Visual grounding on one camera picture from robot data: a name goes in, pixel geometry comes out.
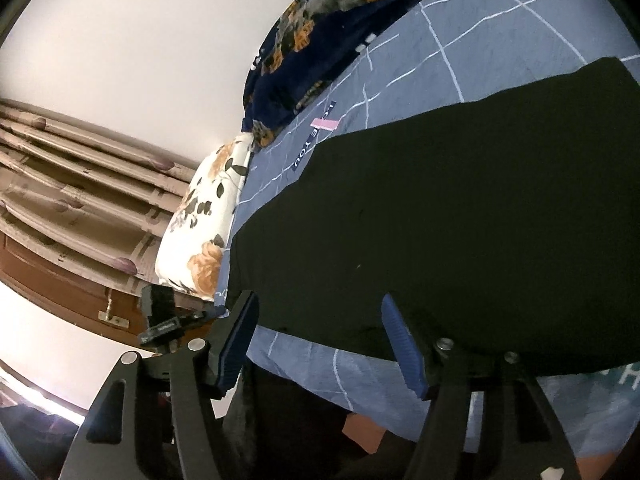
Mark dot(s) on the dark cloth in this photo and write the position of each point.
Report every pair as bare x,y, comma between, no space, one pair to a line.
280,425

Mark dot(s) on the metal door latch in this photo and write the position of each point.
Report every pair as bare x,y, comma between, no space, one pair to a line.
112,318

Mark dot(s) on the beige patterned curtain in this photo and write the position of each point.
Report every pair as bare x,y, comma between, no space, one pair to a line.
75,200

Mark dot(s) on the brown wooden door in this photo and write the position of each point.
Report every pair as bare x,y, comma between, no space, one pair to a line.
60,290

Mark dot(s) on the blue checked bedsheet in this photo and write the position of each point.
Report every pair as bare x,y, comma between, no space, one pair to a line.
500,25

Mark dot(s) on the navy dog-print blanket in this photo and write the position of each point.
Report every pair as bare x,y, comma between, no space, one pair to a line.
340,60

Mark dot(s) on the white floral pillow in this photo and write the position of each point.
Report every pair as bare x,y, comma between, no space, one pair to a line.
200,220

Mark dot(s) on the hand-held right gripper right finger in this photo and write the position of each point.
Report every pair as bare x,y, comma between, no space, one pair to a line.
405,350

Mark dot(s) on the black pants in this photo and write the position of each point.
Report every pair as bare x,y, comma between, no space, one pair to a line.
450,210

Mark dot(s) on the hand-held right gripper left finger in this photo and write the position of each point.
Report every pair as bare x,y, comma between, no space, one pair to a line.
240,340

